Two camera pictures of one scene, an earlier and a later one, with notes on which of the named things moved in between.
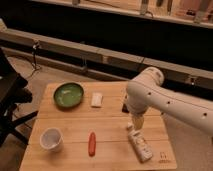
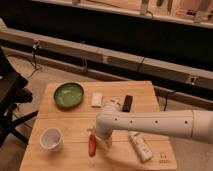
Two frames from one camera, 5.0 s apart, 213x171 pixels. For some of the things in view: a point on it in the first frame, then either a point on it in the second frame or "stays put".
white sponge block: (97, 99) stays put
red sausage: (92, 144) stays put
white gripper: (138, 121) -> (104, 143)
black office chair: (13, 93) stays put
